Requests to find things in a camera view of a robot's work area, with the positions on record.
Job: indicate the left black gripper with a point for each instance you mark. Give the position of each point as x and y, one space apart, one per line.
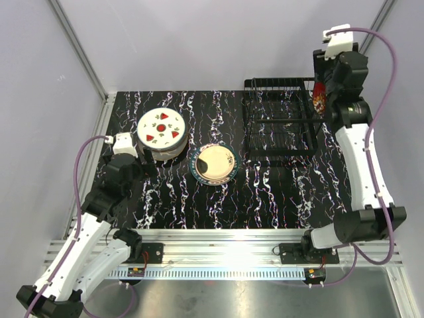
149 167

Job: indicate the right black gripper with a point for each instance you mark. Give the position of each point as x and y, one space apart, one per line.
320 64

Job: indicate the red floral plate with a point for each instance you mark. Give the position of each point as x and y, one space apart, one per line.
319 97

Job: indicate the cream plate with black sprig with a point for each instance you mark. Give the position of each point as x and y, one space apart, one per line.
215 163

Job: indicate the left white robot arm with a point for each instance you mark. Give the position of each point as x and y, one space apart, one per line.
67 284

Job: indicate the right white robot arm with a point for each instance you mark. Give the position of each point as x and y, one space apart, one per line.
388 216

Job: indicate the stack of plates under white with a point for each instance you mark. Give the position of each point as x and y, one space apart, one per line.
165 153

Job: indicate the white watermelon pattern plate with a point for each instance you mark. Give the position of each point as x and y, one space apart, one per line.
161 128

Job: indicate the dark green rimmed plate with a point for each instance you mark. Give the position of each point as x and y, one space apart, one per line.
209 182

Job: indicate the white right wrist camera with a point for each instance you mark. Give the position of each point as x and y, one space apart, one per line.
337 43

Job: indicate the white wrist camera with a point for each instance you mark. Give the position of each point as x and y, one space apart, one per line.
337 43
122 143

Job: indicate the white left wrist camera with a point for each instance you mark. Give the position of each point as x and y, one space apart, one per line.
122 143

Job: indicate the black wire dish rack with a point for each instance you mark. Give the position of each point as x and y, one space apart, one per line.
279 118

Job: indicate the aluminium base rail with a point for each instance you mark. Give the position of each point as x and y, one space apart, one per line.
224 247

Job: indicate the white slotted cable duct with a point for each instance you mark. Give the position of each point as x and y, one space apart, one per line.
221 274

